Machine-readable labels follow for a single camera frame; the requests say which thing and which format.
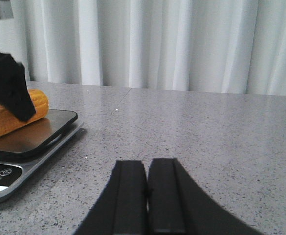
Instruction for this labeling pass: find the orange corn cob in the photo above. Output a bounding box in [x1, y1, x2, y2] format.
[0, 89, 49, 137]

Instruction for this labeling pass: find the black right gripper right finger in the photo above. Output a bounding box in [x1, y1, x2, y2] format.
[148, 158, 260, 235]

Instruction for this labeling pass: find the white pleated curtain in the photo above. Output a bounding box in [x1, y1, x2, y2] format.
[0, 0, 286, 95]

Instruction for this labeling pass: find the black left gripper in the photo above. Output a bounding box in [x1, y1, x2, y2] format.
[0, 53, 36, 122]

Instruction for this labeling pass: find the silver digital kitchen scale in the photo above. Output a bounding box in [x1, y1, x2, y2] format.
[0, 109, 83, 202]

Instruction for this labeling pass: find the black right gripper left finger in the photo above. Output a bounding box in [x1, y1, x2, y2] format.
[75, 160, 148, 235]

